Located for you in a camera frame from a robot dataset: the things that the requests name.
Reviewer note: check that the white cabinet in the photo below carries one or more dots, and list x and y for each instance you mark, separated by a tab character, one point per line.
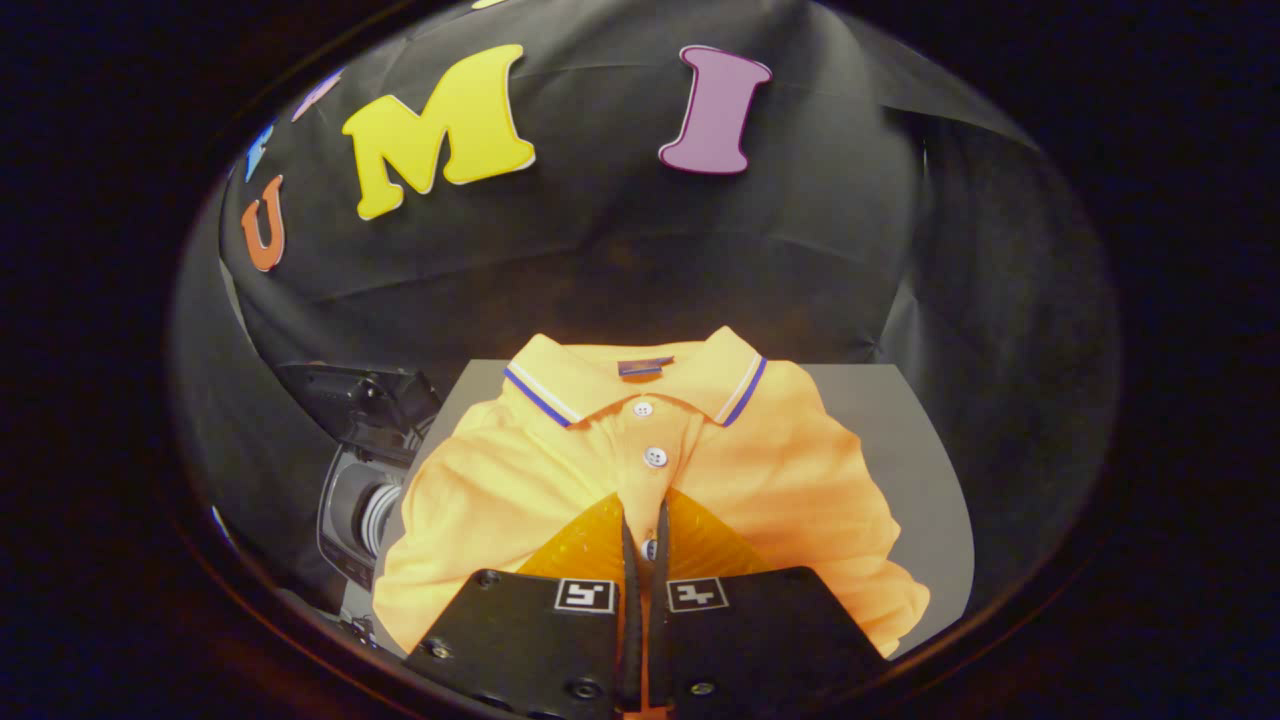
905	460

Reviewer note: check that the dark grey washing machine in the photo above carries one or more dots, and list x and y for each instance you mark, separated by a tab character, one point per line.
350	520

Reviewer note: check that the orange polo shirt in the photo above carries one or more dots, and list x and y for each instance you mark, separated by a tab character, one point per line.
790	480

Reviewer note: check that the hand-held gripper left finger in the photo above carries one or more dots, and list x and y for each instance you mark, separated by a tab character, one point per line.
530	640

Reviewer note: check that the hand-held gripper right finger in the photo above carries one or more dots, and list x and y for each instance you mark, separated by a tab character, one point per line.
760	640

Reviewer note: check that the black backdrop cloth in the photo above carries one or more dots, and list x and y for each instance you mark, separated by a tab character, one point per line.
600	250

